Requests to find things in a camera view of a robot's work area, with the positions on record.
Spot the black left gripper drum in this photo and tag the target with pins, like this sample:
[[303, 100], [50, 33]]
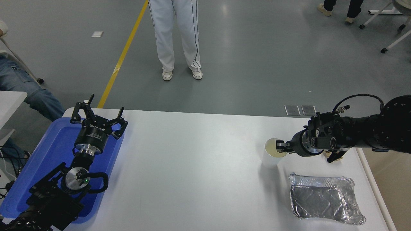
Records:
[[91, 136]]

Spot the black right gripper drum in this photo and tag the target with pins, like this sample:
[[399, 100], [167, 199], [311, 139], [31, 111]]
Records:
[[301, 144]]

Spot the white paper cup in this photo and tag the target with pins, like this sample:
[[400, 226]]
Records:
[[268, 157]]

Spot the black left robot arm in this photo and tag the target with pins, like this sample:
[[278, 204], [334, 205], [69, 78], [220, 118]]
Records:
[[51, 202]]

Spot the clear floor plate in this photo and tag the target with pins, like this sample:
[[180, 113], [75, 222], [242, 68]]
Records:
[[292, 110], [309, 110]]

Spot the crumpled tan paper ball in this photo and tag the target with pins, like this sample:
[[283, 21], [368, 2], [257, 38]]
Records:
[[341, 158]]

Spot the blue plastic tray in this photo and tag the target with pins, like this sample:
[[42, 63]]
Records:
[[48, 154]]

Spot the silver foil tray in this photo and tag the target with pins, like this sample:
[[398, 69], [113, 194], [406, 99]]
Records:
[[321, 199]]

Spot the seated person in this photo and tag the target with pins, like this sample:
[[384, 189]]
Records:
[[19, 86]]

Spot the small white side table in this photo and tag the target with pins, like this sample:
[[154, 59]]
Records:
[[9, 102]]

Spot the yellow floor tape line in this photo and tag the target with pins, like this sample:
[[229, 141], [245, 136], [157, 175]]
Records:
[[123, 54]]

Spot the metal chair leg with castor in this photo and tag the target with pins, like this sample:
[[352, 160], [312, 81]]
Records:
[[22, 62]]

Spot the white paper slip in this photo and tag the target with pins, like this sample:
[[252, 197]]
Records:
[[97, 34]]

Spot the large pale bin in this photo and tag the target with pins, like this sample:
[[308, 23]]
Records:
[[391, 192]]

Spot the standing person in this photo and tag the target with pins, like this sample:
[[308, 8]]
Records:
[[167, 32]]

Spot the walking person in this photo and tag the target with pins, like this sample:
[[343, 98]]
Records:
[[353, 8]]

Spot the white wheeled stand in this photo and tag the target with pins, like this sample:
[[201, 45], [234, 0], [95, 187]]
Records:
[[377, 14]]

